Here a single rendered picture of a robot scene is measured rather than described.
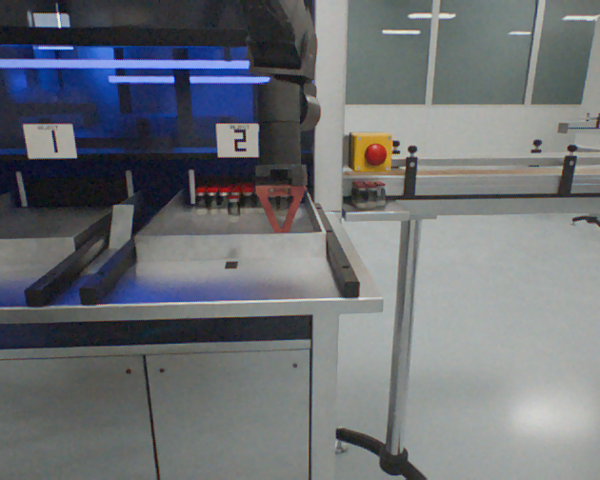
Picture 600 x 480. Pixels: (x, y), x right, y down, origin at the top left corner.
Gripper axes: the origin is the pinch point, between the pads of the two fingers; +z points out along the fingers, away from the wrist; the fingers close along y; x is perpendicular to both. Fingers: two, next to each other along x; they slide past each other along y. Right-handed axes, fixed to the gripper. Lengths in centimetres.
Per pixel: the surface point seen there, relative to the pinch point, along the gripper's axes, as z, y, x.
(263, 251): 2.7, -0.5, 2.5
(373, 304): 6.5, -14.0, -10.0
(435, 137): -46, 484, -198
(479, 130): -53, 483, -252
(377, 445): 71, 57, -28
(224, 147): -12.9, 23.3, 9.8
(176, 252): 2.5, -0.6, 14.4
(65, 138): -14.7, 23.0, 38.1
